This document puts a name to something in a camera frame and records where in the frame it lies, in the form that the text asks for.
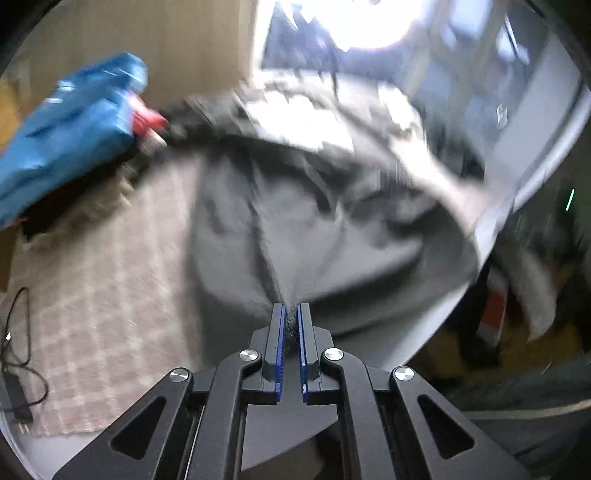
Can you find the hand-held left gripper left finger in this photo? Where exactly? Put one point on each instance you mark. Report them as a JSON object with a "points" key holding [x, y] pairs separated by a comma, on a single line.
{"points": [[278, 350]]}

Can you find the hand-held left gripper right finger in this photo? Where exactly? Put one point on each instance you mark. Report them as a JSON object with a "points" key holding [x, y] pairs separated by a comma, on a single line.
{"points": [[304, 350]]}

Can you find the black printed t-shirt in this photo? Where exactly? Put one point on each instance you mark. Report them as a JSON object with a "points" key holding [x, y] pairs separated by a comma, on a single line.
{"points": [[286, 207]]}

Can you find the pile of blue and red clothes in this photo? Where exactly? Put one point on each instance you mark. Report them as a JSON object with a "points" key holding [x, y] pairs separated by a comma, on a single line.
{"points": [[69, 129]]}

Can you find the plaid blanket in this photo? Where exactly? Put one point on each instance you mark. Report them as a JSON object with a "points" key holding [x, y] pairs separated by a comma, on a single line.
{"points": [[115, 300]]}

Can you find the red flat box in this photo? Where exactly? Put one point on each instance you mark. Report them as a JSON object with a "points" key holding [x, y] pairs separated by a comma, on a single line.
{"points": [[491, 309]]}

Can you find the red garment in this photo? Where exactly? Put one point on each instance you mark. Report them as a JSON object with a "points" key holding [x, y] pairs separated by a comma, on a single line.
{"points": [[145, 120]]}

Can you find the light wooden cabinet panel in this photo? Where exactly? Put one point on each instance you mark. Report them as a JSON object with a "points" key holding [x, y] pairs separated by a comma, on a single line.
{"points": [[184, 46]]}

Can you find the oak wooden board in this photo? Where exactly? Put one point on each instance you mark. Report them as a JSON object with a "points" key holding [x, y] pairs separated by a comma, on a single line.
{"points": [[11, 138]]}

